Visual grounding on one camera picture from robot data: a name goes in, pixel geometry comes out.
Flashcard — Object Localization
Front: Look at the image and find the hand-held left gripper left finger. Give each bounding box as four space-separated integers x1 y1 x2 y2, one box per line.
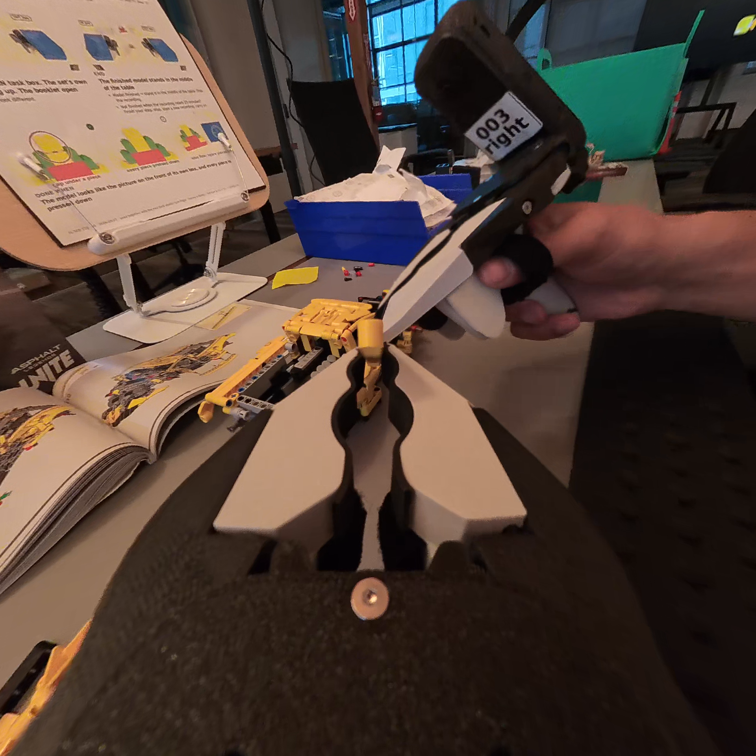
214 348 362 571

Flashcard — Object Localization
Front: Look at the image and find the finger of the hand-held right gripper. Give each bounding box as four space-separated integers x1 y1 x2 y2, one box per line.
377 199 509 312
383 243 475 343

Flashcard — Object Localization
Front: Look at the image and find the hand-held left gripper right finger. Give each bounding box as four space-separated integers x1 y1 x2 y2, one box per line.
384 344 528 561

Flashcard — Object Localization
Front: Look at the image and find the long yellow brick beam assembly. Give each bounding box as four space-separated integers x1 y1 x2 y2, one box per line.
356 319 389 419

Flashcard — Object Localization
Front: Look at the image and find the yellow black brick car model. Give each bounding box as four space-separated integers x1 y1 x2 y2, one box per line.
198 287 414 423

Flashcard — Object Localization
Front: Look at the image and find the grey desk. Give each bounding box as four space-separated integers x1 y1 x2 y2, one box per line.
0 233 594 692

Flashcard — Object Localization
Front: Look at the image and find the person's right hand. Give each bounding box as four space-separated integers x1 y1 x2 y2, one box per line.
477 204 672 341

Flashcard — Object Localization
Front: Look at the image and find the large paned window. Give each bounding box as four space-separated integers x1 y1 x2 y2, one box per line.
322 0 450 128

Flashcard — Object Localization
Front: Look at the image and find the blue storage bin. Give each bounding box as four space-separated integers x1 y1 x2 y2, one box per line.
285 172 473 267

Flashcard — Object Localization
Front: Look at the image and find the open instruction booklet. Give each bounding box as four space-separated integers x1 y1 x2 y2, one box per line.
0 298 299 594

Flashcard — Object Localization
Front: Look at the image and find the black panel lit display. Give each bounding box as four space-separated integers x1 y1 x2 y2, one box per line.
635 0 756 72

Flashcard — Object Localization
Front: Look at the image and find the black toy car box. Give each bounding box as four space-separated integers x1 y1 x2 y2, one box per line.
0 278 89 391

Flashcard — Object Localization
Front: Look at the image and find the pile of yellow brick parts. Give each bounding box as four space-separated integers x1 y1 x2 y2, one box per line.
0 620 92 745

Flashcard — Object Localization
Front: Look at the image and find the wooden post red sign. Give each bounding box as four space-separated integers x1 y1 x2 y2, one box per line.
345 0 379 148

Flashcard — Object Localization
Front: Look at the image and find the brown packet with string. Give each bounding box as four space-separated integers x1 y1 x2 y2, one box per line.
582 150 627 181

